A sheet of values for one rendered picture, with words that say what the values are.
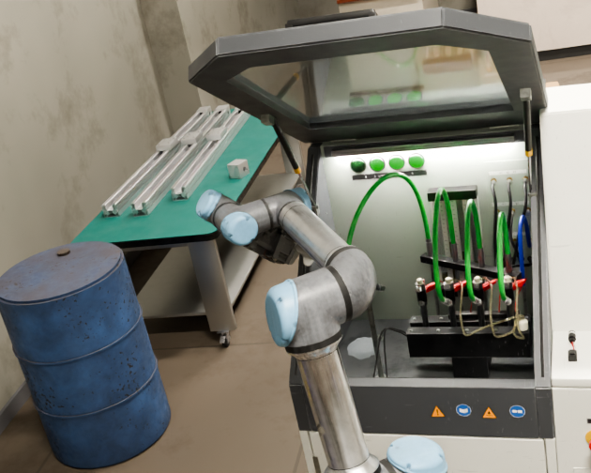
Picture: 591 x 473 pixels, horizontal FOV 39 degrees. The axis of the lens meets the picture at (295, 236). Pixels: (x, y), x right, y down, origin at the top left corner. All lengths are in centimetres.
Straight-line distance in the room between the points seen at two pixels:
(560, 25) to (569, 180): 649
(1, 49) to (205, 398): 212
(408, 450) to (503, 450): 62
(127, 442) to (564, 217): 229
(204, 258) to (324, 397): 269
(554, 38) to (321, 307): 733
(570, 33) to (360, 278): 727
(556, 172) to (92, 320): 204
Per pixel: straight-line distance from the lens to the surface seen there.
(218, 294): 437
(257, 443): 379
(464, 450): 239
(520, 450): 237
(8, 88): 480
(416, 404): 231
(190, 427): 400
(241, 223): 191
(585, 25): 878
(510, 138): 247
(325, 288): 161
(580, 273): 236
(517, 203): 257
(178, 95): 667
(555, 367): 226
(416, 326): 250
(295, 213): 189
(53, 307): 353
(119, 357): 370
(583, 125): 229
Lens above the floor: 226
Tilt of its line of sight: 24 degrees down
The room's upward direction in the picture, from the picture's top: 12 degrees counter-clockwise
